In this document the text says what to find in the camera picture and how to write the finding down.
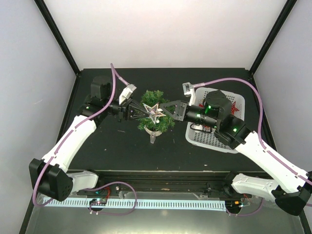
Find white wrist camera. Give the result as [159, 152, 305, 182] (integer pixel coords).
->
[118, 84, 137, 105]
[182, 82, 195, 106]

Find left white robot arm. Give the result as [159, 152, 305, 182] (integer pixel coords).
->
[29, 76, 147, 204]

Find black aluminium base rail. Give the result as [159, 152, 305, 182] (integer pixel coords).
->
[68, 170, 273, 195]

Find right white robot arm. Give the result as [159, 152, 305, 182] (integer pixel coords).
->
[160, 90, 312, 216]

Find white perforated plastic basket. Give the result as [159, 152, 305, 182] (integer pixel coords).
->
[185, 87, 245, 154]

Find red star ornament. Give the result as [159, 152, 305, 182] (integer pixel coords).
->
[231, 101, 239, 115]

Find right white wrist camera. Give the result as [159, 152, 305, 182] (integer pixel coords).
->
[182, 82, 195, 106]

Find small green christmas tree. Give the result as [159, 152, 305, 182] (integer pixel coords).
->
[138, 90, 175, 133]

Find white bulb string lights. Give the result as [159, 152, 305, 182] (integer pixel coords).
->
[144, 118, 162, 144]

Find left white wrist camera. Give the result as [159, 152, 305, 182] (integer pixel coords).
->
[118, 84, 137, 105]

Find white slotted cable duct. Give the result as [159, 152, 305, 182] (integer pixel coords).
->
[46, 197, 226, 212]

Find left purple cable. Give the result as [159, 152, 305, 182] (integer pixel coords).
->
[33, 63, 130, 207]

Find silver star tree topper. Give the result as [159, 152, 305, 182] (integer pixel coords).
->
[143, 103, 166, 125]

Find right circuit board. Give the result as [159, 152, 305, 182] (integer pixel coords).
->
[225, 200, 250, 208]

